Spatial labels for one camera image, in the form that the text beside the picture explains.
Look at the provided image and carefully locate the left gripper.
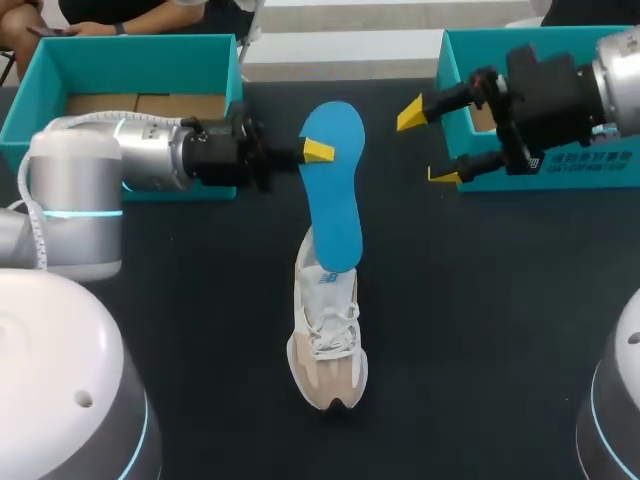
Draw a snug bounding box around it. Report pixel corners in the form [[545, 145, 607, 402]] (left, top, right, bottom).
[[181, 102, 336, 192]]

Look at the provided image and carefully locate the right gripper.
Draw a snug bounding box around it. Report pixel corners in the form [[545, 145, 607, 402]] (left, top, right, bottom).
[[396, 44, 609, 184]]

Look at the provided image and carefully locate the blue and black insole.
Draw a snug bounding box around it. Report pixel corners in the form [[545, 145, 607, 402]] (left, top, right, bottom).
[[298, 99, 368, 276]]

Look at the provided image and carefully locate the white and beige shoe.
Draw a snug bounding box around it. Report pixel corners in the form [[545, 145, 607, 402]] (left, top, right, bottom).
[[285, 224, 370, 413]]

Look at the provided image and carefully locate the teal box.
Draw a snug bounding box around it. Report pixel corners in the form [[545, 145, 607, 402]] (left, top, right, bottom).
[[0, 33, 245, 204], [434, 27, 640, 194]]

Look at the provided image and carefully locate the white folding chair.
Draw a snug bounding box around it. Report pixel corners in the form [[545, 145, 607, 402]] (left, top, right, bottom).
[[237, 0, 265, 82]]

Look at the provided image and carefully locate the person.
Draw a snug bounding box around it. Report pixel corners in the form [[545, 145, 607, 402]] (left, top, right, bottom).
[[0, 0, 254, 51]]

